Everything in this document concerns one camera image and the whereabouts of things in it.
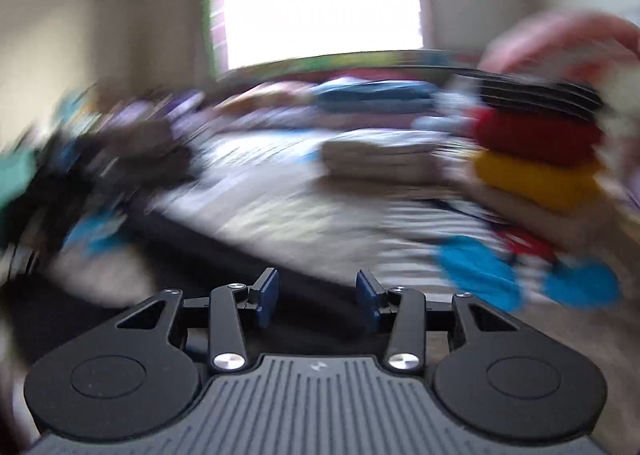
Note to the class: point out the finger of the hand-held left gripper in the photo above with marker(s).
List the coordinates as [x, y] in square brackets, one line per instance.
[97, 235]

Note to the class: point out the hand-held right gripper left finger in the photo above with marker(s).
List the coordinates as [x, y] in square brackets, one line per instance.
[266, 299]

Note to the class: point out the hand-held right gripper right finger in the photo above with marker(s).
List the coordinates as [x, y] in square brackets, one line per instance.
[366, 299]

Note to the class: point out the dark cloth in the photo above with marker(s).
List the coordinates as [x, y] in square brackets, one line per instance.
[210, 260]

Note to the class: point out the purple cloth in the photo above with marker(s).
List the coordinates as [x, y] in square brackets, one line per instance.
[155, 107]

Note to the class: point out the striped bed blanket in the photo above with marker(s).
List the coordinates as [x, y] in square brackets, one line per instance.
[310, 215]

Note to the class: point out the teal cloth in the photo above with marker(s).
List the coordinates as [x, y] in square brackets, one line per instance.
[12, 177]

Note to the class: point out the bright blue cloth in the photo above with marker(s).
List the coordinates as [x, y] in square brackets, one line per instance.
[477, 270]
[582, 282]

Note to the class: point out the beige folded cloth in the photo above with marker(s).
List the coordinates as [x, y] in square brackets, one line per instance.
[380, 157]

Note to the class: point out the tan folded cloth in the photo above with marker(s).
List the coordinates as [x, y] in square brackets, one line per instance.
[545, 225]

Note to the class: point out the blue folded cloth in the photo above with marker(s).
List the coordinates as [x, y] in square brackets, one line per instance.
[375, 94]

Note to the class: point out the yellow folded cloth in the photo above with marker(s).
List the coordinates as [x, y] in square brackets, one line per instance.
[540, 180]

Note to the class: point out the red folded cloth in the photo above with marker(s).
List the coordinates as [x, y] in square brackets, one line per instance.
[537, 135]

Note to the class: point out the bright window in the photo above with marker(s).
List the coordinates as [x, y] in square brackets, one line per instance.
[320, 0]

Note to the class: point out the black striped folded cloth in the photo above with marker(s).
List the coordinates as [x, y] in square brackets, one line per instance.
[540, 95]

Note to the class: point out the pink cloth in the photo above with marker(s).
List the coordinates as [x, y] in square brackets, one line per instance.
[555, 45]

